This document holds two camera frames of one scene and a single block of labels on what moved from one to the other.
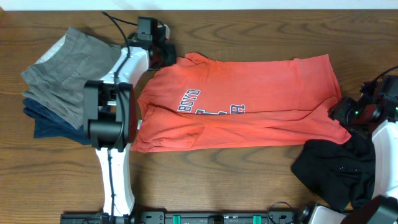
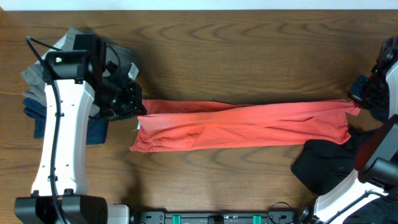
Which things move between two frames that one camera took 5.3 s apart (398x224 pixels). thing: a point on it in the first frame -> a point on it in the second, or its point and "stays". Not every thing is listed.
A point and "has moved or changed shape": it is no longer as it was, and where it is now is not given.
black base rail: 186,217 stays
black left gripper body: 164,57 -> 118,102
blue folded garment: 48,124 stays
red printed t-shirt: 196,101 has moved or changed shape
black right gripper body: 346,111 -> 371,92
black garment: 339,174 stays
